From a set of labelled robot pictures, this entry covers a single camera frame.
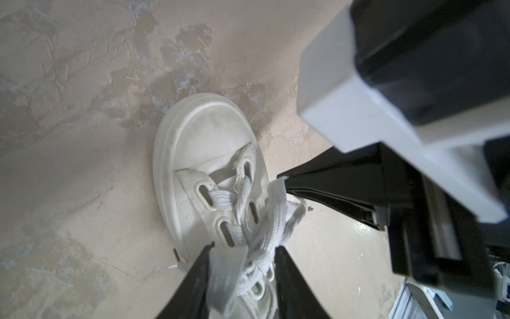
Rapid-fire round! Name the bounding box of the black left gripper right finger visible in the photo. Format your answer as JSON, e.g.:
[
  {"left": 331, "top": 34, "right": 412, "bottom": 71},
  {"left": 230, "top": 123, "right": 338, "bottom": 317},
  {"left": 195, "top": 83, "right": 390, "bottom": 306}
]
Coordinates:
[{"left": 275, "top": 246, "right": 330, "bottom": 319}]

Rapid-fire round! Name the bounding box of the white sneaker shoe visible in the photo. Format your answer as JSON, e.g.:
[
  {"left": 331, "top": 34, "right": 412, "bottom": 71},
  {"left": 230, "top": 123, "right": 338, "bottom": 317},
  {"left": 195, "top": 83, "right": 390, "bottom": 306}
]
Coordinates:
[{"left": 152, "top": 92, "right": 312, "bottom": 319}]

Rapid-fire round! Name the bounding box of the white shoelace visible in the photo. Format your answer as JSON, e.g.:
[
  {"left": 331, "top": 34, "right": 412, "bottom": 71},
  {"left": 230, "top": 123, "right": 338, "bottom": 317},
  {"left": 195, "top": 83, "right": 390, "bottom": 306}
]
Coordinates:
[{"left": 167, "top": 141, "right": 314, "bottom": 319}]

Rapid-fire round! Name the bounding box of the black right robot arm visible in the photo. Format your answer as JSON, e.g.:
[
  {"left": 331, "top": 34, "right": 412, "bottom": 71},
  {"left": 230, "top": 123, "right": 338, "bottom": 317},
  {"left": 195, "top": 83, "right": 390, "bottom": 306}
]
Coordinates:
[{"left": 282, "top": 1, "right": 509, "bottom": 299}]

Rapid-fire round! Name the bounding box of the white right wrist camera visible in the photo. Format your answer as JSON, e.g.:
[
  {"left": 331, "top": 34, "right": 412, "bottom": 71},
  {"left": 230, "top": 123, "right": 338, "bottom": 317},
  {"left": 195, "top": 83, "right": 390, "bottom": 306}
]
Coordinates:
[{"left": 297, "top": 8, "right": 509, "bottom": 223}]

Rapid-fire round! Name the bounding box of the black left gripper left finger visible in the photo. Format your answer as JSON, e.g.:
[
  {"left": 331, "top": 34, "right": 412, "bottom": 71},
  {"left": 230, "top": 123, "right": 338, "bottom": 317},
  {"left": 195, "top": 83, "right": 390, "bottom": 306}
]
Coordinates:
[{"left": 156, "top": 243, "right": 215, "bottom": 319}]

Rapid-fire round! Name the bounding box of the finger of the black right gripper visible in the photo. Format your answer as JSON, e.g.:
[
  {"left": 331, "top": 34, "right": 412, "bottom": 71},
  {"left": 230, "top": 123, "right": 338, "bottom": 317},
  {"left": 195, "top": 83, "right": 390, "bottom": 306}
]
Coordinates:
[{"left": 277, "top": 144, "right": 389, "bottom": 231}]

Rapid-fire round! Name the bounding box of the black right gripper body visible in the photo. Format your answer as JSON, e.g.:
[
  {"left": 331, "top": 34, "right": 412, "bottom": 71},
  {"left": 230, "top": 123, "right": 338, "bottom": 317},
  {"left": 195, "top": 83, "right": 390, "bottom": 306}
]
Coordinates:
[{"left": 375, "top": 144, "right": 495, "bottom": 299}]

